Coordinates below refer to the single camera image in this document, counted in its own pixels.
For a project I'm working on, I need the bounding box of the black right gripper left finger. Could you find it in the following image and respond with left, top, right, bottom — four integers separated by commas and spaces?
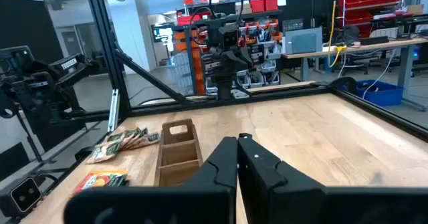
63, 136, 238, 224

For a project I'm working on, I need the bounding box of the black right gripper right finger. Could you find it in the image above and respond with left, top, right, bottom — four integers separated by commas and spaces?
237, 133, 428, 224

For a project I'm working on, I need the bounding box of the wooden tea caddy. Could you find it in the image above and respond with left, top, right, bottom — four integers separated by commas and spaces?
153, 118, 204, 187

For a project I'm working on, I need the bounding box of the orange mango tea sachet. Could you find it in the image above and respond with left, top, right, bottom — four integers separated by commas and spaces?
72, 169, 130, 197

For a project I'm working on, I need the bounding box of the parts shelf rack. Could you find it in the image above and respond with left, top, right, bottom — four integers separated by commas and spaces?
173, 3, 284, 96

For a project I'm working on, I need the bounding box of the small red storage bin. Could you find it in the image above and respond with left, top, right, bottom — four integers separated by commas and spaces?
263, 0, 280, 12
249, 0, 265, 13

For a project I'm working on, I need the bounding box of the grey equipment case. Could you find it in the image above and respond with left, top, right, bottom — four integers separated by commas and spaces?
284, 26, 324, 55

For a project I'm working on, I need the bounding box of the medium red storage bin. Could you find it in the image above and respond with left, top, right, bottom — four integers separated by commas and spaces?
344, 11, 374, 26

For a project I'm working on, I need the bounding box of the wooden workbench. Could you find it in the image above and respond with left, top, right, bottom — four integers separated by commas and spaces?
282, 37, 428, 111

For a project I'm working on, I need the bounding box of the black keyboard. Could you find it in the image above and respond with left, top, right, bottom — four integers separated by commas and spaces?
359, 35, 390, 46

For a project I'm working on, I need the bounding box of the blue plastic bin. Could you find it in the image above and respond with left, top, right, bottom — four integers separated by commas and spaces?
354, 79, 405, 107

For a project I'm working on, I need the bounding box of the cardboard box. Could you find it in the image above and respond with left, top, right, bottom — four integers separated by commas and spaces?
405, 3, 425, 16

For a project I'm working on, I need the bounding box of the black partition panel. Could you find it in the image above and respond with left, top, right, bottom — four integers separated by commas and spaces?
0, 0, 65, 64

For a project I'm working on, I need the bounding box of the black looped cable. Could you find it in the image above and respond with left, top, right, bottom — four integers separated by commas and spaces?
188, 0, 245, 47

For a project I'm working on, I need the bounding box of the yellow cable with plug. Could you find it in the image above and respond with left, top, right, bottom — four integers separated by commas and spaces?
326, 0, 348, 68

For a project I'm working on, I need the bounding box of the silver aluminium bracket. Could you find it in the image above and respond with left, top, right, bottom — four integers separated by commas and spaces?
106, 88, 120, 134

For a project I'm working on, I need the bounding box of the black table-level depth camera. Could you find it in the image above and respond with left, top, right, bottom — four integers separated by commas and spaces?
0, 176, 43, 219

